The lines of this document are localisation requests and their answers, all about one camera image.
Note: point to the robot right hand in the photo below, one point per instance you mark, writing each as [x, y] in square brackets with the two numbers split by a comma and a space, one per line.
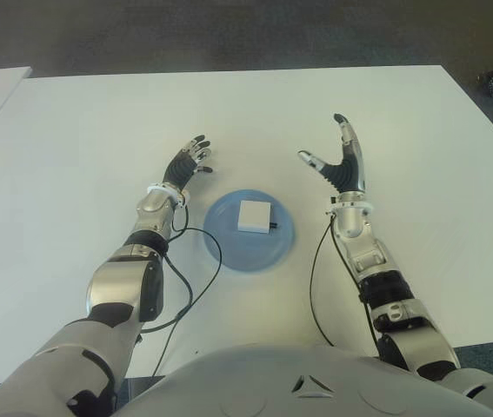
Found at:
[348, 169]

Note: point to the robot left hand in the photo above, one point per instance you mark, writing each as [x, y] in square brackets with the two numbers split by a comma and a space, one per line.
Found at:
[181, 167]

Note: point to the white charger plug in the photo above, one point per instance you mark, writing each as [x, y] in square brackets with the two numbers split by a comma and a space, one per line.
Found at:
[252, 215]

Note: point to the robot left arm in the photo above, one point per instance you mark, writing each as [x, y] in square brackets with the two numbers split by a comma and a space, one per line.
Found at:
[120, 282]

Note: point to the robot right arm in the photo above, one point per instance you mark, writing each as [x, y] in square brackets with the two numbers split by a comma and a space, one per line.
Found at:
[385, 282]

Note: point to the blue plastic plate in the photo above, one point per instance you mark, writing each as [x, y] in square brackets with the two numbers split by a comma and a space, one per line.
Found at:
[228, 252]

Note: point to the grey robot torso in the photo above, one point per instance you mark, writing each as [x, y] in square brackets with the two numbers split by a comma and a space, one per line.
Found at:
[272, 382]

